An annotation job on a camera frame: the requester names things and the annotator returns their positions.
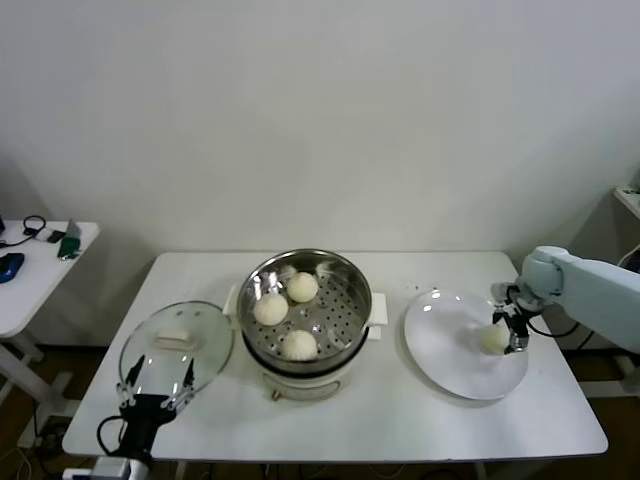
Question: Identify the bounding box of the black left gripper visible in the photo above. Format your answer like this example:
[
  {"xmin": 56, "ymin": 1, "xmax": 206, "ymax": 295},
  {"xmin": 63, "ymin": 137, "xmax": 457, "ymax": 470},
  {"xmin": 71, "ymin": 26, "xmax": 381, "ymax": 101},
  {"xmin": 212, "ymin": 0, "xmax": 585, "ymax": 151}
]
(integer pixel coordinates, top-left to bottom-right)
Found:
[{"xmin": 115, "ymin": 354, "xmax": 197, "ymax": 455}]

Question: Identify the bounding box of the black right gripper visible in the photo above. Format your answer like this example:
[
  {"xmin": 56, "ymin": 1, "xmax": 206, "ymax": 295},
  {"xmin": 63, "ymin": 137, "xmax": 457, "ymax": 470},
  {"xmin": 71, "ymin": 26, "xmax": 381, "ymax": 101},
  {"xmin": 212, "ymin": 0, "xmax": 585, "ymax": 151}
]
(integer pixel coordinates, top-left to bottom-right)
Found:
[{"xmin": 491, "ymin": 281, "xmax": 545, "ymax": 357}]

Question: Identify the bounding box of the white steamed baozi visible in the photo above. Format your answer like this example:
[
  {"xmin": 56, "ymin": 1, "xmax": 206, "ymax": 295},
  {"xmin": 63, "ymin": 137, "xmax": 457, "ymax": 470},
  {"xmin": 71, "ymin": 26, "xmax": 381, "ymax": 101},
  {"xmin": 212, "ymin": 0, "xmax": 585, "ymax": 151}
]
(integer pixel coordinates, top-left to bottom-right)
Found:
[
  {"xmin": 286, "ymin": 271, "xmax": 320, "ymax": 304},
  {"xmin": 479, "ymin": 322, "xmax": 510, "ymax": 357},
  {"xmin": 253, "ymin": 293, "xmax": 290, "ymax": 327},
  {"xmin": 281, "ymin": 329, "xmax": 319, "ymax": 362}
]

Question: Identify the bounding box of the round glass pot lid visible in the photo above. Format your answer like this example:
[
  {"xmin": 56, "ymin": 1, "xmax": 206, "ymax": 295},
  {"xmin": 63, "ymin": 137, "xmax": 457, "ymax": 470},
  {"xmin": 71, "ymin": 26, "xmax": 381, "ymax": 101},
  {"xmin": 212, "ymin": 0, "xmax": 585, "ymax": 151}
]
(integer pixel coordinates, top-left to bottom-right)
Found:
[{"xmin": 118, "ymin": 299, "xmax": 236, "ymax": 404}]

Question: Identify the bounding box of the stainless steel steamer basket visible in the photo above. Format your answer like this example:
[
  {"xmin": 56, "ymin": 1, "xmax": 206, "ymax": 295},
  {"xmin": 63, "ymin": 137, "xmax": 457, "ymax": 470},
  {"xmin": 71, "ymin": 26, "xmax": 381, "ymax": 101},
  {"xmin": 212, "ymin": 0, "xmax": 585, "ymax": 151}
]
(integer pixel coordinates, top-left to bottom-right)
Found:
[{"xmin": 223, "ymin": 248, "xmax": 389, "ymax": 363}]

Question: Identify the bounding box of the white oval plate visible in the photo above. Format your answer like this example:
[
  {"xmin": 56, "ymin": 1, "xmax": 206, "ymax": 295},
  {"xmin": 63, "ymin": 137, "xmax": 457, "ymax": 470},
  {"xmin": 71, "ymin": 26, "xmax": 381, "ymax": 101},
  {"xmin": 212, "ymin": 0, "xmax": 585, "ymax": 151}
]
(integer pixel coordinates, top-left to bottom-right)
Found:
[{"xmin": 403, "ymin": 288, "xmax": 530, "ymax": 401}]

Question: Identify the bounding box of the white electric pot base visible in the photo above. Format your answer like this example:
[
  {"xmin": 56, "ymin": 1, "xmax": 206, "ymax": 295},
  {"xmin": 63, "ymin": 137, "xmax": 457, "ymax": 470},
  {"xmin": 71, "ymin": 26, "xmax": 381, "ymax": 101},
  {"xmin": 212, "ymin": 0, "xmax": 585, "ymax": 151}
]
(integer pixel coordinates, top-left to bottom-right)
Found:
[{"xmin": 243, "ymin": 322, "xmax": 387, "ymax": 404}]

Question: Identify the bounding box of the white side table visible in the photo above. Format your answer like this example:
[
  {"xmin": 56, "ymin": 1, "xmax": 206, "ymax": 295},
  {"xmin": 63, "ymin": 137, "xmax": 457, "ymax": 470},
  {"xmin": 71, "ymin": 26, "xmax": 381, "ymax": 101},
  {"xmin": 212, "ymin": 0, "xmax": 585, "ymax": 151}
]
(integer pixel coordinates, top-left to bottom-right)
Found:
[{"xmin": 0, "ymin": 219, "xmax": 101, "ymax": 401}]

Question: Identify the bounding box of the white shelf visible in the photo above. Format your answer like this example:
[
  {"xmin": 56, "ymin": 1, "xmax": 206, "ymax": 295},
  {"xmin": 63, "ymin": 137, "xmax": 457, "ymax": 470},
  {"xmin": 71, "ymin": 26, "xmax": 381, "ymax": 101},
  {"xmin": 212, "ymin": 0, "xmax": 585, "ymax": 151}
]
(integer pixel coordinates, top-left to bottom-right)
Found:
[{"xmin": 613, "ymin": 184, "xmax": 640, "ymax": 222}]

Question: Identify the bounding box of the blue computer mouse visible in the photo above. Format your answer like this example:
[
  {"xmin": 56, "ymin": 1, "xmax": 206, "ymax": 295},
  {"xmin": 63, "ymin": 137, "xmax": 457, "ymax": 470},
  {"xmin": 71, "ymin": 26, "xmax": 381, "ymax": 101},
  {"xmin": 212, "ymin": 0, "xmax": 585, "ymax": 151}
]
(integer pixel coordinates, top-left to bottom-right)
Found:
[{"xmin": 0, "ymin": 252, "xmax": 27, "ymax": 285}]

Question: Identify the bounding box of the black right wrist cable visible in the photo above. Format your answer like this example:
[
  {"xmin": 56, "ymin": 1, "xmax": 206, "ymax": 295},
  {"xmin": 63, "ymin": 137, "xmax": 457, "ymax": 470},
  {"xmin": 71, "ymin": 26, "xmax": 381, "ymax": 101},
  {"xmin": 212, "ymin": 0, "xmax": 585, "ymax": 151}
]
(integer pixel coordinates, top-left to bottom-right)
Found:
[{"xmin": 527, "ymin": 319, "xmax": 582, "ymax": 338}]

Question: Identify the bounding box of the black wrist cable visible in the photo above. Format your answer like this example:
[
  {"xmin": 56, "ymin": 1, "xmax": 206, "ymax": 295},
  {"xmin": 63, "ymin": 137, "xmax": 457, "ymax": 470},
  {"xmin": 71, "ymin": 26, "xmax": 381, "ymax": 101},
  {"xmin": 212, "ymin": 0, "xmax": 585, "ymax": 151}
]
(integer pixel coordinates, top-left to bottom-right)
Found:
[
  {"xmin": 527, "ymin": 319, "xmax": 582, "ymax": 338},
  {"xmin": 96, "ymin": 415, "xmax": 127, "ymax": 457}
]

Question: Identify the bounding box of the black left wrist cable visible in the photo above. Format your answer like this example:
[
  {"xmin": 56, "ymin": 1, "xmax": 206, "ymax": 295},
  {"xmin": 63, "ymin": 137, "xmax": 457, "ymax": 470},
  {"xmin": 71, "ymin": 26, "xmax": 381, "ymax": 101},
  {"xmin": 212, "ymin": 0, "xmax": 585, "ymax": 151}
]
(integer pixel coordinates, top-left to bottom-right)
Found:
[{"xmin": 96, "ymin": 415, "xmax": 127, "ymax": 457}]

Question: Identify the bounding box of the floor cable bundle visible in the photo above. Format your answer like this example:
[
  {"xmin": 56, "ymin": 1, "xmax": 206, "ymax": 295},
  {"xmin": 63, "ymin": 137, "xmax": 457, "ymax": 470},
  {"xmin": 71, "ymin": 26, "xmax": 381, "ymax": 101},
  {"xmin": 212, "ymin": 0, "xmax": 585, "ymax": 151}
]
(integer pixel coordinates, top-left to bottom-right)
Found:
[{"xmin": 17, "ymin": 419, "xmax": 69, "ymax": 480}]

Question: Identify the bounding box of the green handled tool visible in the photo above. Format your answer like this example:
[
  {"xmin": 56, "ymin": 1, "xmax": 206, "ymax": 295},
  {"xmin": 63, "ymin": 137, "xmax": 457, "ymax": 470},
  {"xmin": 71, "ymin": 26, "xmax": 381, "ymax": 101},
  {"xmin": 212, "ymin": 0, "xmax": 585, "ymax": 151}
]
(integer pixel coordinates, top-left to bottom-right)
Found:
[{"xmin": 58, "ymin": 234, "xmax": 84, "ymax": 262}]

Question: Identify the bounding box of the black looped cable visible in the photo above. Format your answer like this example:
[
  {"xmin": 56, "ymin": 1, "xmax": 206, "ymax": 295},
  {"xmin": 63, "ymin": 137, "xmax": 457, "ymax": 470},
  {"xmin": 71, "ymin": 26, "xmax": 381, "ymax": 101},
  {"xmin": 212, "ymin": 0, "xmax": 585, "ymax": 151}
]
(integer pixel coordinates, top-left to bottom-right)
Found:
[{"xmin": 0, "ymin": 215, "xmax": 49, "ymax": 248}]

